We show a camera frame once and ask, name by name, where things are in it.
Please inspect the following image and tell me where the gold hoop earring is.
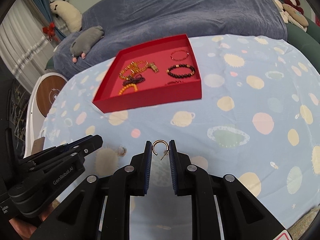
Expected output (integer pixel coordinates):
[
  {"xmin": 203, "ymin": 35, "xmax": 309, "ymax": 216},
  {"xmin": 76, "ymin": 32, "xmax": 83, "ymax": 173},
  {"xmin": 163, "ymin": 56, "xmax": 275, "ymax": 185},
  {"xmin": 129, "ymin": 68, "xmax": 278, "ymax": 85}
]
[
  {"xmin": 117, "ymin": 146, "xmax": 127, "ymax": 157},
  {"xmin": 152, "ymin": 139, "xmax": 169, "ymax": 160}
]

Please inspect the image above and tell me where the light blue planet-print sheet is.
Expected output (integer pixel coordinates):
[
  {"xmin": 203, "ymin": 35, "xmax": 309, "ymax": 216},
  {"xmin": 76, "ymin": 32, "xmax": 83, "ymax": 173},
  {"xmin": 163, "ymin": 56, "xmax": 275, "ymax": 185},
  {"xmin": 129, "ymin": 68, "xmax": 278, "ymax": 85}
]
[{"xmin": 40, "ymin": 35, "xmax": 319, "ymax": 227}]

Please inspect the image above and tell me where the red cardboard tray box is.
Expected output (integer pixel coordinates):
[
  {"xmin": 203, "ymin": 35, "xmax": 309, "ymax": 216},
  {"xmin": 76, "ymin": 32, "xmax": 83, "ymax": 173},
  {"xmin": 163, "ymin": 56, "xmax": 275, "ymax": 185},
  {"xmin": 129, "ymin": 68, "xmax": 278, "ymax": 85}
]
[{"xmin": 92, "ymin": 34, "xmax": 202, "ymax": 113}]

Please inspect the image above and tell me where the dark garnet bead bracelet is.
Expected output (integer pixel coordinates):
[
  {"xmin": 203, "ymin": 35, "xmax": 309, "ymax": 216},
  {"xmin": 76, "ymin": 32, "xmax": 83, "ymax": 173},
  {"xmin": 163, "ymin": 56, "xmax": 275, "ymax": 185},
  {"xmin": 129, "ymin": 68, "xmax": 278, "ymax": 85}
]
[{"xmin": 121, "ymin": 74, "xmax": 146, "ymax": 87}]

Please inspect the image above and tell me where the red ribbon bow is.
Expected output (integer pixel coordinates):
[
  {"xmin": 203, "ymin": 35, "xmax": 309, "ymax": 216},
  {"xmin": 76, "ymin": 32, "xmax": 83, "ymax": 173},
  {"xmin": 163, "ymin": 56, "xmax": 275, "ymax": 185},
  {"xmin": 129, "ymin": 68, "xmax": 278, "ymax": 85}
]
[{"xmin": 42, "ymin": 22, "xmax": 59, "ymax": 42}]

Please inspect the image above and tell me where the grey plush mole toy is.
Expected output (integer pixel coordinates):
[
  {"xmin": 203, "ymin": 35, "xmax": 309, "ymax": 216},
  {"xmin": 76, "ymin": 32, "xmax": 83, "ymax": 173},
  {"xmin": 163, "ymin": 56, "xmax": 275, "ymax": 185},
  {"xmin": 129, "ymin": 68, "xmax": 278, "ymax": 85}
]
[{"xmin": 70, "ymin": 25, "xmax": 104, "ymax": 63}]

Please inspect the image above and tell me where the black and gold bead bracelet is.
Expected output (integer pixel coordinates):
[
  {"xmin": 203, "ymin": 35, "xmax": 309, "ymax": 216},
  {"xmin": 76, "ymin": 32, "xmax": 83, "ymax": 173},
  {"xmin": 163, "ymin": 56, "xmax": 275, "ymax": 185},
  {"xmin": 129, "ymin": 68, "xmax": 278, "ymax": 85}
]
[{"xmin": 166, "ymin": 64, "xmax": 196, "ymax": 79}]

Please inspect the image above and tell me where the gold wrist watch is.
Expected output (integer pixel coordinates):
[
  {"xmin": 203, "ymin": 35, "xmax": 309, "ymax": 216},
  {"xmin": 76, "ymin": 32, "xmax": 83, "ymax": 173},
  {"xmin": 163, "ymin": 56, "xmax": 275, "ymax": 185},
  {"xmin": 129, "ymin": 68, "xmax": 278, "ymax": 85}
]
[{"xmin": 129, "ymin": 60, "xmax": 159, "ymax": 74}]

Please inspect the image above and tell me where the dark blue plush blanket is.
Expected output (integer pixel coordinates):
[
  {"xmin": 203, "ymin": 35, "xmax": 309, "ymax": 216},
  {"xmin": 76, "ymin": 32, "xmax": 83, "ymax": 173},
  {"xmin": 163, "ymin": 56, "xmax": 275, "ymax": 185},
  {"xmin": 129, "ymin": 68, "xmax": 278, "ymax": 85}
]
[{"xmin": 53, "ymin": 0, "xmax": 287, "ymax": 79}]

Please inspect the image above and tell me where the person's left hand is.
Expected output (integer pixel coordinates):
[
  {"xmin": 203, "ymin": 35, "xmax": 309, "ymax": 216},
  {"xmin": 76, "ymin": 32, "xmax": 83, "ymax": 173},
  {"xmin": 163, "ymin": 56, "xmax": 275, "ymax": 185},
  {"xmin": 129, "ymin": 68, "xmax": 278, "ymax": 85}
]
[{"xmin": 9, "ymin": 203, "xmax": 54, "ymax": 240}]

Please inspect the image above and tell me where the white llama plush toy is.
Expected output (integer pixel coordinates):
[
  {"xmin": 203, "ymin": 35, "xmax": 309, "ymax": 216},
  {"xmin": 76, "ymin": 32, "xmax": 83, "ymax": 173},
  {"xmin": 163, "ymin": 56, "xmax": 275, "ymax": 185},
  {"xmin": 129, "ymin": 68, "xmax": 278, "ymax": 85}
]
[{"xmin": 49, "ymin": 0, "xmax": 82, "ymax": 33}]

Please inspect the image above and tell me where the gold braided bangle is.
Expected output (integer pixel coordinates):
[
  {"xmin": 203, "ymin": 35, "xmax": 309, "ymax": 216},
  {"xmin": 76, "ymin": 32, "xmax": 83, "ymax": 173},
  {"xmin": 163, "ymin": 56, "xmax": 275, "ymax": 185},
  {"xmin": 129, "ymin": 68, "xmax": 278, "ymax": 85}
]
[{"xmin": 119, "ymin": 60, "xmax": 149, "ymax": 80}]

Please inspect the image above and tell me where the brown cardboard piece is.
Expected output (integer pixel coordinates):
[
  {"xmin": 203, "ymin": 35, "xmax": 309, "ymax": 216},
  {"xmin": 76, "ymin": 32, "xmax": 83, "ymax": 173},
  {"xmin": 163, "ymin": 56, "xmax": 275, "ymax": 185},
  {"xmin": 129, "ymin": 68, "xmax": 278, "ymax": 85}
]
[{"xmin": 31, "ymin": 137, "xmax": 45, "ymax": 155}]

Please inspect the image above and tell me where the thin gold bangle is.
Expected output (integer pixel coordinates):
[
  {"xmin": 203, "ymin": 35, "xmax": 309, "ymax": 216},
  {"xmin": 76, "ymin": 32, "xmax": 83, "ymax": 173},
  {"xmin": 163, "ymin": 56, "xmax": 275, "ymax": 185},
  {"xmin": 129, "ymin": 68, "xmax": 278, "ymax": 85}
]
[{"xmin": 170, "ymin": 49, "xmax": 189, "ymax": 62}]

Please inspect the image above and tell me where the beige cookie plush toy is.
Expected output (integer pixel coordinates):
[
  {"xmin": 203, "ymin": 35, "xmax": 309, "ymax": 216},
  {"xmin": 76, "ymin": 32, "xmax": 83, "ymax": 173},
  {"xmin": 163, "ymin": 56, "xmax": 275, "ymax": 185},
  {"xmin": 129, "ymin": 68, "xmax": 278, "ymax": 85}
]
[{"xmin": 273, "ymin": 0, "xmax": 309, "ymax": 32}]

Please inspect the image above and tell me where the green sofa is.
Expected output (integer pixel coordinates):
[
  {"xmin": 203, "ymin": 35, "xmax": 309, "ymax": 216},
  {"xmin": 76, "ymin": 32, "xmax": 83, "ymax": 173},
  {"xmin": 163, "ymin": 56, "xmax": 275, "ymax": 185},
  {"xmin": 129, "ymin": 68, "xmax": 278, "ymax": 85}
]
[{"xmin": 287, "ymin": 18, "xmax": 320, "ymax": 72}]

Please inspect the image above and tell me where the orange amber bead bracelet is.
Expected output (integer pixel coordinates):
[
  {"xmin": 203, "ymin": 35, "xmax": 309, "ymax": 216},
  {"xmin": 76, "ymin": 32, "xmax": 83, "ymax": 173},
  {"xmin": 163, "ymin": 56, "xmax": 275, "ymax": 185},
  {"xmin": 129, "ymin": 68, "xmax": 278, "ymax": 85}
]
[{"xmin": 118, "ymin": 83, "xmax": 139, "ymax": 96}]

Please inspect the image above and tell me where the white curtain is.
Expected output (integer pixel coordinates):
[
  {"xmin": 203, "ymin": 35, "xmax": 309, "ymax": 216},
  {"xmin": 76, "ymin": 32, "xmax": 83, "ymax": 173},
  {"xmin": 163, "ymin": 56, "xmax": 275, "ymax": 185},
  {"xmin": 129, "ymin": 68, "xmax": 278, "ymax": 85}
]
[{"xmin": 1, "ymin": 0, "xmax": 60, "ymax": 93}]

